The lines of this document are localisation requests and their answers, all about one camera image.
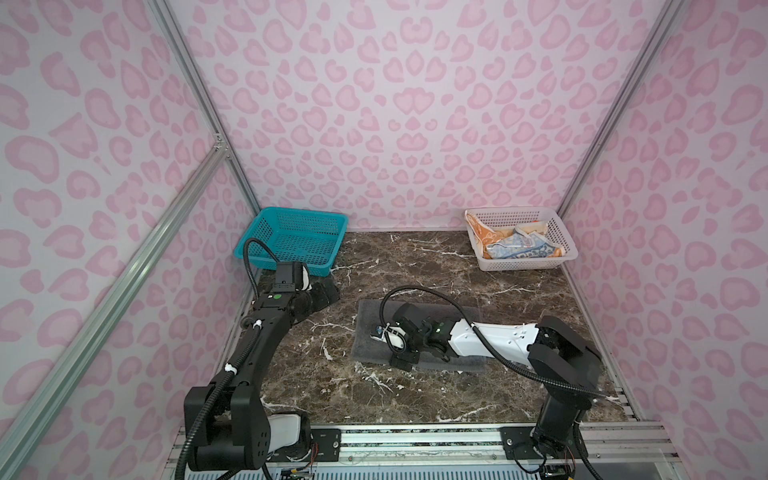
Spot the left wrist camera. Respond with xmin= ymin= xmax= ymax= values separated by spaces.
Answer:
xmin=301 ymin=265 xmax=312 ymax=291

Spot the right black corrugated cable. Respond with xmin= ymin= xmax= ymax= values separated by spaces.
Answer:
xmin=377 ymin=284 xmax=610 ymax=400

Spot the back left aluminium post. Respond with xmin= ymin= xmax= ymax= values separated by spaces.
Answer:
xmin=147 ymin=0 xmax=260 ymax=215

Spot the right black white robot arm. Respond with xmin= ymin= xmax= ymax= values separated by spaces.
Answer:
xmin=379 ymin=303 xmax=606 ymax=457

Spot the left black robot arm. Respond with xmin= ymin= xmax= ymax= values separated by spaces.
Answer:
xmin=174 ymin=262 xmax=340 ymax=479

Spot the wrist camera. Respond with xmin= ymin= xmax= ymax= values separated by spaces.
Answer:
xmin=370 ymin=325 xmax=404 ymax=349
xmin=301 ymin=265 xmax=312 ymax=291

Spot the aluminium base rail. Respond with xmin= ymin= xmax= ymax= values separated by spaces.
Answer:
xmin=158 ymin=422 xmax=685 ymax=480

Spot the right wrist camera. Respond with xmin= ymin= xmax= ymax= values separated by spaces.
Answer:
xmin=370 ymin=325 xmax=404 ymax=349

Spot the white plastic basket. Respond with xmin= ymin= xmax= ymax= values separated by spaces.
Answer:
xmin=464 ymin=207 xmax=578 ymax=271

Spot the orange patterned towel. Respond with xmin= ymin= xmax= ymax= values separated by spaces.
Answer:
xmin=465 ymin=213 xmax=564 ymax=259

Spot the left aluminium frame strut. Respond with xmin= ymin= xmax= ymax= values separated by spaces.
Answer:
xmin=1 ymin=146 xmax=230 ymax=479

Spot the teal plastic basket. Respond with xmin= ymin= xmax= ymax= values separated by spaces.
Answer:
xmin=234 ymin=207 xmax=348 ymax=277

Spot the grey terry towel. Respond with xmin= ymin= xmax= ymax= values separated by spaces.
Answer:
xmin=350 ymin=299 xmax=486 ymax=373

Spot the aluminium post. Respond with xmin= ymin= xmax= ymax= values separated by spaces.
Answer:
xmin=557 ymin=0 xmax=689 ymax=219
xmin=147 ymin=0 xmax=260 ymax=215

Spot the back right aluminium post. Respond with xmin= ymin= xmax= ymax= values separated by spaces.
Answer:
xmin=557 ymin=0 xmax=689 ymax=219

